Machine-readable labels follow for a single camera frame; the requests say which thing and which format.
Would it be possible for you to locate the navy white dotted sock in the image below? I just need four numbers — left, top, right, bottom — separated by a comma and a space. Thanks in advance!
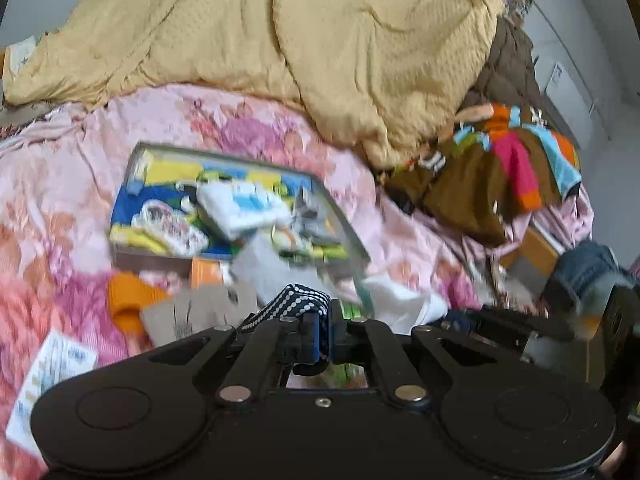
237, 282, 332, 366

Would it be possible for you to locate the white star print pillow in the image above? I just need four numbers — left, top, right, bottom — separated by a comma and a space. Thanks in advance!
5, 40, 38, 83

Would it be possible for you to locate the brown colourful printed blanket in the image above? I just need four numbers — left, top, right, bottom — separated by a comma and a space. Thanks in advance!
380, 102, 583, 248

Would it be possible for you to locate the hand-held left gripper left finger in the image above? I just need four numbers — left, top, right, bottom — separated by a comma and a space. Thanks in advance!
145, 312, 321, 406

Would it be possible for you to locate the blue denim cloth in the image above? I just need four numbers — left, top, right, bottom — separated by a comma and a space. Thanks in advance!
545, 242, 631, 311

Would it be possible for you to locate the white whale print cloth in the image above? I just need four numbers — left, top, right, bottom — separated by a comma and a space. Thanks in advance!
196, 180, 293, 241

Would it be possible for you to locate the cartoon print metal tin box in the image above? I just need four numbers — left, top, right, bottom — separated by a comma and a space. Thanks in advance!
109, 141, 372, 281

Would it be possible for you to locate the green printed packet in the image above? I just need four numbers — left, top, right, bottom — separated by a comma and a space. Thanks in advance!
270, 230, 351, 266

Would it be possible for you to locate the white plastic packet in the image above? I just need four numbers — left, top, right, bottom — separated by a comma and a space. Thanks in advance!
230, 240, 301, 301

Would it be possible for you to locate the yellow dotted blanket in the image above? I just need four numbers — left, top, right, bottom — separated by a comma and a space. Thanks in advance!
2, 0, 506, 168

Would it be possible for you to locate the brown quilted blanket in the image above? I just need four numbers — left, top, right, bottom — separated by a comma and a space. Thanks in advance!
465, 15, 546, 126

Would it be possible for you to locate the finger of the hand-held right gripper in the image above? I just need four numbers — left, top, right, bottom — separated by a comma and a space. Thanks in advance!
467, 307, 576, 346

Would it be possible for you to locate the orange white small box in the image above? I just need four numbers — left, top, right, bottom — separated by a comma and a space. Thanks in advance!
190, 257, 231, 288

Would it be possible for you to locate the cartoon figure plush pad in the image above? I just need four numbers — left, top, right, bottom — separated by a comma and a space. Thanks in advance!
131, 199, 210, 256

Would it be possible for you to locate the grey drawstring pouch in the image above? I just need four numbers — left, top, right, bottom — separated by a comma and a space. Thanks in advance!
140, 282, 261, 348

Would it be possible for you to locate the pink floral bedsheet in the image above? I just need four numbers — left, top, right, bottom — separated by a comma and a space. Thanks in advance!
0, 82, 596, 480

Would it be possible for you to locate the white air conditioner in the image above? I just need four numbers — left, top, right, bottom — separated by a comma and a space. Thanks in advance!
544, 62, 598, 128

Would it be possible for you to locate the orange cloth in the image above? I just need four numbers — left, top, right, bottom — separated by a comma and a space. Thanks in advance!
107, 271, 168, 336

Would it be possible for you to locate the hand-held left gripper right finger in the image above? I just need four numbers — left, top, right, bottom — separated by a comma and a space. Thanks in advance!
327, 305, 506, 408

